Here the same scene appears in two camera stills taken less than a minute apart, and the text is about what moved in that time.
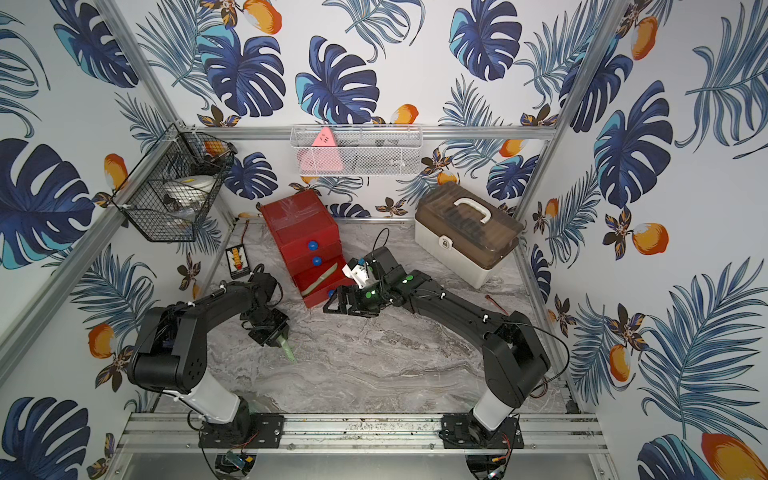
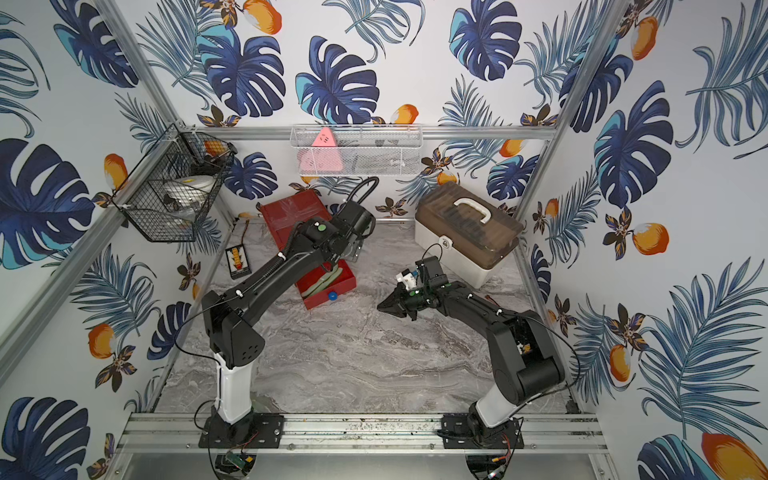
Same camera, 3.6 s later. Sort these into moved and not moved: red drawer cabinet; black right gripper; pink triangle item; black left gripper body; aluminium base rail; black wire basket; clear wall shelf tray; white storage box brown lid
Moved: black right gripper; black left gripper body
Not moved: white storage box brown lid; red drawer cabinet; black wire basket; clear wall shelf tray; aluminium base rail; pink triangle item
